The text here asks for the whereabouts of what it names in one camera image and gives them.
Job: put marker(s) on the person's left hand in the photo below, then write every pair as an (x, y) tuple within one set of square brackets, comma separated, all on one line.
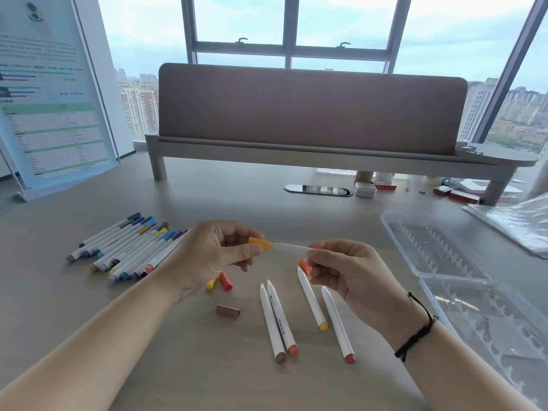
[(205, 256)]

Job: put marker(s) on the person's right hand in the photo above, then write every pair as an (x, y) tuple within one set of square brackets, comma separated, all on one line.
[(368, 282)]

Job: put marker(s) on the person's left thumb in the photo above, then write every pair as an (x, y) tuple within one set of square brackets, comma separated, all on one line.
[(244, 252)]

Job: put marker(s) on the person's right thumb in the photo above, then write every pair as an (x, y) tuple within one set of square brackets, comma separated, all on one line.
[(325, 269)]

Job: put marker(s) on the orange marker cap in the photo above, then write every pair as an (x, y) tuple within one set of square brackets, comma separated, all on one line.
[(303, 265), (259, 243)]

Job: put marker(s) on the white marker pen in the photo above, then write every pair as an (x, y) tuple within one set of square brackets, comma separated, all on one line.
[(293, 247)]

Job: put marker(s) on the person's right forearm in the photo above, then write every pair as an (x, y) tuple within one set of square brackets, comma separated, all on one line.
[(454, 368)]

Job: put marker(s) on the person's left forearm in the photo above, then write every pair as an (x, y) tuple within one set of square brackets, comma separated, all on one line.
[(94, 342)]

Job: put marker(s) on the white marker with yellow end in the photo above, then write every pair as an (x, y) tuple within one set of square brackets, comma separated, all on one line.
[(311, 299)]

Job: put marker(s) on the red marker cap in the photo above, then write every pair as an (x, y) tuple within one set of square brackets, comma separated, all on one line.
[(226, 282)]

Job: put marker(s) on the yellow marker cap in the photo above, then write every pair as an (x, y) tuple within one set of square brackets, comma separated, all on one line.
[(211, 283)]

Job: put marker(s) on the white marker with red end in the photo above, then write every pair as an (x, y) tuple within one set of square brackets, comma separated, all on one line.
[(338, 325)]

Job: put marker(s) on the brown marker cap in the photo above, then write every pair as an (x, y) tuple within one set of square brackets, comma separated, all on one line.
[(227, 311)]

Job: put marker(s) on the white marker with orange end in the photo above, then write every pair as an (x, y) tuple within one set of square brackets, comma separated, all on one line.
[(282, 321)]

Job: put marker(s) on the white marker with brown end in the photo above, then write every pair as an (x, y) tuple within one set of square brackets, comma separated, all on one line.
[(272, 325)]

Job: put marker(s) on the small white box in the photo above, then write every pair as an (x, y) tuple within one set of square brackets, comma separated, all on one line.
[(365, 190)]

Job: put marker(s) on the red and white box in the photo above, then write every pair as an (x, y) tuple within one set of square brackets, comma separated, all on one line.
[(384, 184)]

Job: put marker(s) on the grey desk shelf riser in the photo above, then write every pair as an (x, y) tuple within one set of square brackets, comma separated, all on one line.
[(299, 151)]

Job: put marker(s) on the pile of capped colour markers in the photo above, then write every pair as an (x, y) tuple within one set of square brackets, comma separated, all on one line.
[(128, 252)]

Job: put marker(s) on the small red box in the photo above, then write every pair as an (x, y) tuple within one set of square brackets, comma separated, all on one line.
[(442, 191)]

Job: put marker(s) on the clear plastic marker case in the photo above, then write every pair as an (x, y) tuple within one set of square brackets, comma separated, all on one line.
[(471, 291)]

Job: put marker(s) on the flat red box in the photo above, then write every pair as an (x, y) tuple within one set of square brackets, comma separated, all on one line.
[(464, 196)]

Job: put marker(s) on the mauve desk divider panel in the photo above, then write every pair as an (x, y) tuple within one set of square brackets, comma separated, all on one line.
[(312, 106)]

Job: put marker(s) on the stack of white papers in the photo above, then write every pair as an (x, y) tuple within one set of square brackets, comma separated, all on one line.
[(471, 184)]

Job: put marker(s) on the clear plastic bag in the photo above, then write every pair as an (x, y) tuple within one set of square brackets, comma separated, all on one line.
[(513, 222)]

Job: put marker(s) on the printed information board stand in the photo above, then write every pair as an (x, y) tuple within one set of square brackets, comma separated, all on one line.
[(51, 102)]

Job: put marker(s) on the grey window frame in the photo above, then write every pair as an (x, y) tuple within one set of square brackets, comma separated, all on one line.
[(291, 49)]

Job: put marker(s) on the slanted grey window post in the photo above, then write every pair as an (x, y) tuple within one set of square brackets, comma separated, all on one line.
[(509, 68)]

